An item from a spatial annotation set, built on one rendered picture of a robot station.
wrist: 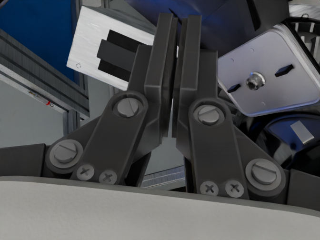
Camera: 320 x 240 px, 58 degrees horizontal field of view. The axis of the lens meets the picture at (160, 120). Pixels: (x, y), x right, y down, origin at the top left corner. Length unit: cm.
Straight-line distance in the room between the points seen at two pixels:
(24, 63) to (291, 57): 56
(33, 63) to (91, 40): 36
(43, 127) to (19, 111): 20
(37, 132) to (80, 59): 110
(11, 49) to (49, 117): 80
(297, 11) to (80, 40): 27
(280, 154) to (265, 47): 7
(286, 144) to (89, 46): 23
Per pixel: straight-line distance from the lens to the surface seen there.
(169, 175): 105
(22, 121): 153
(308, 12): 42
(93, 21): 34
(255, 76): 23
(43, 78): 70
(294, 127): 21
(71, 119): 75
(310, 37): 36
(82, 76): 85
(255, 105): 26
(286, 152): 20
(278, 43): 21
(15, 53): 66
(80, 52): 35
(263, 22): 20
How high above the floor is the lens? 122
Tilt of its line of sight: 24 degrees down
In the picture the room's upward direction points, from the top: 170 degrees clockwise
